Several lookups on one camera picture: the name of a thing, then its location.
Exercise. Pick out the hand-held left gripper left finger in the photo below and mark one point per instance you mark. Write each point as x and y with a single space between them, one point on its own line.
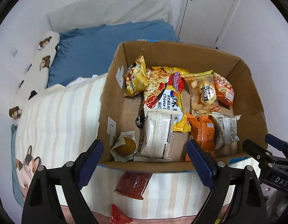
90 165

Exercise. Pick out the dark red snack packet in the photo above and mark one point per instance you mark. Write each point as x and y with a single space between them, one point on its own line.
132 184

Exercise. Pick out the yellow panda snack packet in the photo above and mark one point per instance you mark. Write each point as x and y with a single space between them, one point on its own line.
135 79

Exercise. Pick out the white wall switch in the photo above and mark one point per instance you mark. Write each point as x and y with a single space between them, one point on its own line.
13 51

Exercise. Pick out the striped pink cat print blanket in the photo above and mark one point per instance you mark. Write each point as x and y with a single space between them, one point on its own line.
64 116

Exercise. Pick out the white clear cake packet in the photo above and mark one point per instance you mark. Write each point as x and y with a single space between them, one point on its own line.
156 137

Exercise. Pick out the blue pillow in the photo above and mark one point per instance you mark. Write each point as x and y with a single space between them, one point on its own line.
94 49

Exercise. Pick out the white bear print pillow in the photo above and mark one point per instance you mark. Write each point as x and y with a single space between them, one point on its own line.
41 70

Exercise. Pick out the clear yellow puff packet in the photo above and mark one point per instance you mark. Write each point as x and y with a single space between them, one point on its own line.
203 95

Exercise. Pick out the small orange snack packet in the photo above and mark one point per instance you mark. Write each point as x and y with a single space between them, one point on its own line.
202 130

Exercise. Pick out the small white snack packet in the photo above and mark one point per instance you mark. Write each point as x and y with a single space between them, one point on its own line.
126 145

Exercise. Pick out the large yellow red noodle packet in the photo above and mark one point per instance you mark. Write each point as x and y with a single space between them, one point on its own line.
162 91

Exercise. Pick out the cardboard box blue print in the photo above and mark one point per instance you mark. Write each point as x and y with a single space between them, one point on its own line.
242 93

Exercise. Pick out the small bright red packet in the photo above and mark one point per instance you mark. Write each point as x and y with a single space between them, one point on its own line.
118 215

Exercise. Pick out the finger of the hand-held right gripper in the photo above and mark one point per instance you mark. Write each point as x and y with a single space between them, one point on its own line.
280 142
257 150

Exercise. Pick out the white door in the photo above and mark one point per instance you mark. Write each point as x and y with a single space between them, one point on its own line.
209 14

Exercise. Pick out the orange cartoon snack packet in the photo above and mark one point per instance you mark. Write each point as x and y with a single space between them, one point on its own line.
224 89

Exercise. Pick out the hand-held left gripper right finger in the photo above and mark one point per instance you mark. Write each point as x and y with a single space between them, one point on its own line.
201 165

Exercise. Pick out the grey white snack packet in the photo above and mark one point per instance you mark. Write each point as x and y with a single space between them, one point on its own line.
228 130

